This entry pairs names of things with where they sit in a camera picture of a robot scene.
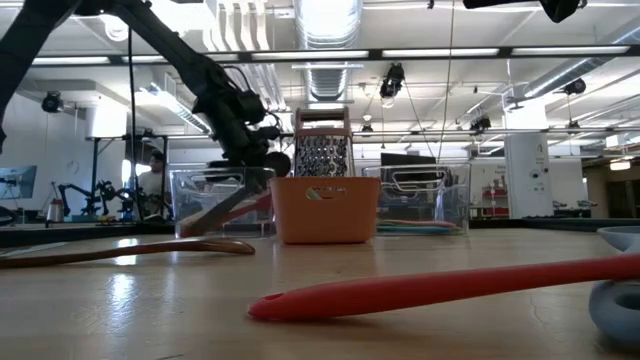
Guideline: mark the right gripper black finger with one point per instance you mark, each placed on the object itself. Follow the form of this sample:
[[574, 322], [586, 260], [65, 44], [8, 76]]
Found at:
[[555, 10]]

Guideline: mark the dark brown wooden spoon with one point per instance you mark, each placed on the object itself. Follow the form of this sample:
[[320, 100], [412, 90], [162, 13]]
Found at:
[[200, 245]]

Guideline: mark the teal silicone spatula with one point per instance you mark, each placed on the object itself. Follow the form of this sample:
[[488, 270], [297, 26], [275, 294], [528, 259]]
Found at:
[[400, 228]]

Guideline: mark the red silicone spatula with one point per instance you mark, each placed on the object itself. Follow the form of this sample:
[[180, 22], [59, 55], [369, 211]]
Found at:
[[400, 295]]

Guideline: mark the grey-blue silicone spoon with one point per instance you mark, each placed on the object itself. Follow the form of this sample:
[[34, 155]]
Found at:
[[615, 310]]

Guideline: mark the black background robot arm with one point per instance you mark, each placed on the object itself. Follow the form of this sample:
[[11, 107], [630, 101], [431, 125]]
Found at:
[[100, 192]]

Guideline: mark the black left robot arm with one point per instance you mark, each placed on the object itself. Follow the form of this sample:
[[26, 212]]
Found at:
[[165, 45]]

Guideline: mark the black ceiling spotlight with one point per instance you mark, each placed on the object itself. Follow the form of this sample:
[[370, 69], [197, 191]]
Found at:
[[392, 82], [575, 86], [52, 102], [480, 123]]

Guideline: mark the pink steel box grater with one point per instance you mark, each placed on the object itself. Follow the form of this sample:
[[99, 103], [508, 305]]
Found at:
[[324, 155]]

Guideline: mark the clear plastic storage bin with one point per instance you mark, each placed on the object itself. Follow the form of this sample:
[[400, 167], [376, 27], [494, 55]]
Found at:
[[195, 200], [450, 195]]

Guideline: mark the person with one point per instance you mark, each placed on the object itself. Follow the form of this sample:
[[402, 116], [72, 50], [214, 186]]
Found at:
[[152, 182]]

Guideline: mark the orange plastic bin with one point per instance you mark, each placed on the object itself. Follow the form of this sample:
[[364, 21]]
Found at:
[[325, 220]]

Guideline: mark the black overhead crossbar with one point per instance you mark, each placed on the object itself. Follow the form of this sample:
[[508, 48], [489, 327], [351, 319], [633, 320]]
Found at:
[[375, 52]]

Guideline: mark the white column with devices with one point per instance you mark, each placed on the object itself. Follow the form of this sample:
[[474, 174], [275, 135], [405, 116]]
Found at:
[[527, 165]]

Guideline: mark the dark background screen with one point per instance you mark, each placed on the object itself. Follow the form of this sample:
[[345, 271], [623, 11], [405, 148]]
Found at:
[[407, 160]]

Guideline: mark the silver kettle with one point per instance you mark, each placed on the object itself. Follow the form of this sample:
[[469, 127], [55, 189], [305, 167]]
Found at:
[[55, 212]]

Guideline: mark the bluish background screen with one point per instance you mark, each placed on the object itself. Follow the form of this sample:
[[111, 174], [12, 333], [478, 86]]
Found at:
[[17, 182]]

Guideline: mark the silver ventilation duct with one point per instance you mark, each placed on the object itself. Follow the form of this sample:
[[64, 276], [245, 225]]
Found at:
[[327, 40]]

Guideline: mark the black background rig frame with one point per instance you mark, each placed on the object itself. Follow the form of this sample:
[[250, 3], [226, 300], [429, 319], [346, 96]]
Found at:
[[95, 170]]

